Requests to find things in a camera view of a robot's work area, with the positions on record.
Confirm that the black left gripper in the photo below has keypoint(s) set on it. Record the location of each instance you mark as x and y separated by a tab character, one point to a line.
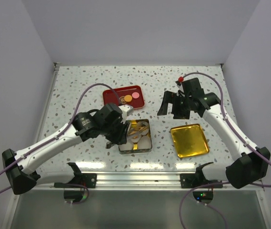
120	119

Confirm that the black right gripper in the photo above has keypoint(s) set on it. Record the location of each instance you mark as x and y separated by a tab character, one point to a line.
169	97

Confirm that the green square cookie tin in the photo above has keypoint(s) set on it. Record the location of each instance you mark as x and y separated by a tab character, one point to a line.
135	140

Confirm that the pink round cookie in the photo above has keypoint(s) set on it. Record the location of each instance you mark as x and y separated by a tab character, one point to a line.
135	95

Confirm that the metal tongs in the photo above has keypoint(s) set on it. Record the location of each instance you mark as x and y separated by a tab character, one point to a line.
124	132

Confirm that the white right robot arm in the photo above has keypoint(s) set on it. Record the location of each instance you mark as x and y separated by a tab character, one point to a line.
250	162

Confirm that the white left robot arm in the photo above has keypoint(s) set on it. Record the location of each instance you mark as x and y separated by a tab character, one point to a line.
20	166

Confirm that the red tray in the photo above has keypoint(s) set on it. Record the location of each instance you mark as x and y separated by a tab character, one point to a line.
110	97

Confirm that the orange round cookie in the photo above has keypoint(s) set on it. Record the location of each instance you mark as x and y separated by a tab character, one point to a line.
128	98

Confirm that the white paper cup bottom-left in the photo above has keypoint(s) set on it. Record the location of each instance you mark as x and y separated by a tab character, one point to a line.
127	146

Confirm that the white paper cup top-right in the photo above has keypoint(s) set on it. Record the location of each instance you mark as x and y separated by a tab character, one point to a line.
141	125

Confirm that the gold tin lid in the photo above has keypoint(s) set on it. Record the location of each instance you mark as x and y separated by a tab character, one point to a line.
189	140

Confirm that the white paper cup bottom-right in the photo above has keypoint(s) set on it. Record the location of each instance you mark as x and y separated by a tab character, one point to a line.
144	142

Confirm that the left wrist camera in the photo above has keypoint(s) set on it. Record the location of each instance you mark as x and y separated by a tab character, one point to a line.
126	110

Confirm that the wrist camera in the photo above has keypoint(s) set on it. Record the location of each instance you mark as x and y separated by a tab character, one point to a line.
189	88
126	110

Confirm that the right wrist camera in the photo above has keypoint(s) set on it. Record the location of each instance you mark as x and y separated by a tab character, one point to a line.
189	88

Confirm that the black left base bracket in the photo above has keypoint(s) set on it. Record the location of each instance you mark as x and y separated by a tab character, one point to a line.
87	180

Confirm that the black base bracket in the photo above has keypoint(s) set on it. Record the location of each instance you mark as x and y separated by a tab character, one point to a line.
191	180
87	180

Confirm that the black right base bracket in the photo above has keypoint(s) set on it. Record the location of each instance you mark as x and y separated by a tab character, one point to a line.
191	180

